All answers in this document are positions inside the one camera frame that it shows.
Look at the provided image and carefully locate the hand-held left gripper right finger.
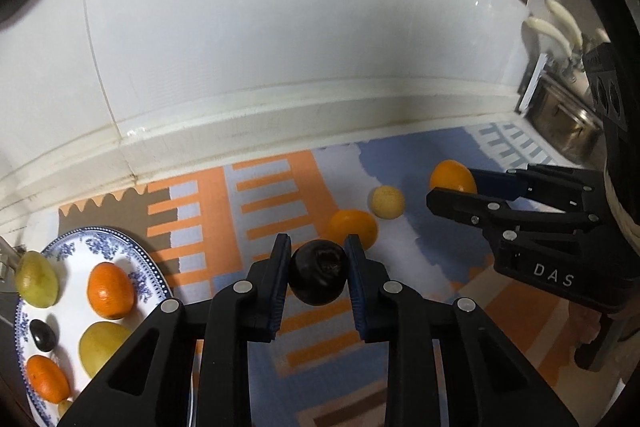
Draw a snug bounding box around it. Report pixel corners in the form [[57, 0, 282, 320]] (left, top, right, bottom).
[[342, 233, 566, 427]]

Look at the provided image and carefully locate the large steel pot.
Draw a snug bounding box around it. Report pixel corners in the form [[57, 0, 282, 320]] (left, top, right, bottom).
[[530, 74, 603, 160]]

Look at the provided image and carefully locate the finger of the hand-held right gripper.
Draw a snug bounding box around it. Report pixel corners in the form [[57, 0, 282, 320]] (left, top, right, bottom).
[[426, 188, 601, 254], [467, 163, 607, 214]]

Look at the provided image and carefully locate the colourful patterned mat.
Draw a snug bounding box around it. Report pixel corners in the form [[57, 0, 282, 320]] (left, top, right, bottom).
[[57, 122, 631, 427]]

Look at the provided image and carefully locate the blue rimmed white plate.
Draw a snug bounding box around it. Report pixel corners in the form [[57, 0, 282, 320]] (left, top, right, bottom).
[[14, 227, 193, 427]]

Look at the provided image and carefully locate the person's right hand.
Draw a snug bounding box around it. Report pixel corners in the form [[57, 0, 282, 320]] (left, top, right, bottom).
[[570, 302, 610, 350]]

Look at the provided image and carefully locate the orange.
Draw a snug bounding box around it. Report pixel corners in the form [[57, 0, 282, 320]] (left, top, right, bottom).
[[86, 262, 136, 320], [26, 354, 71, 404], [429, 160, 477, 195], [328, 209, 378, 252]]

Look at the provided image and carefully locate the dark plum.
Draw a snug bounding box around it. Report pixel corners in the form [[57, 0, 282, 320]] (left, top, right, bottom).
[[289, 240, 350, 306], [28, 318, 57, 353]]

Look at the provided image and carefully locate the green apple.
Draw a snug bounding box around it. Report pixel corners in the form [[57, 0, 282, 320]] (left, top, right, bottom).
[[79, 321, 135, 378], [13, 250, 59, 309]]

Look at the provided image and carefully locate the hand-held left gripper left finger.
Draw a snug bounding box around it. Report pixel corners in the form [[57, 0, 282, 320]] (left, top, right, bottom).
[[57, 233, 292, 427]]

